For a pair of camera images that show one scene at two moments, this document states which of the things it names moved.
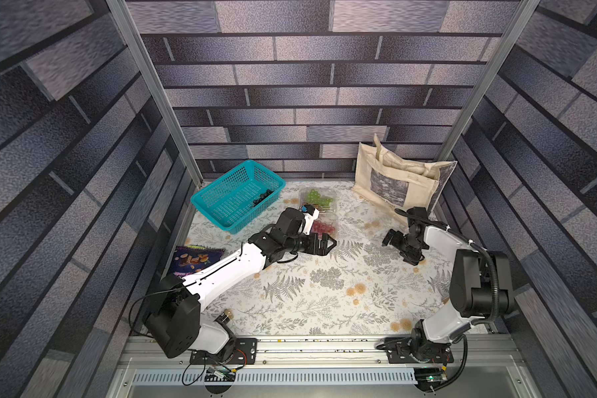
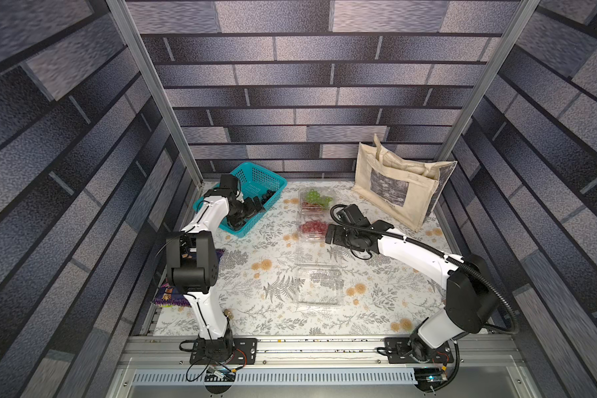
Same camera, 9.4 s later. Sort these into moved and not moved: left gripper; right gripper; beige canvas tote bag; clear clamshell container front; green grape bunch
Moved: left gripper; right gripper
Not moved: clear clamshell container front; beige canvas tote bag; green grape bunch
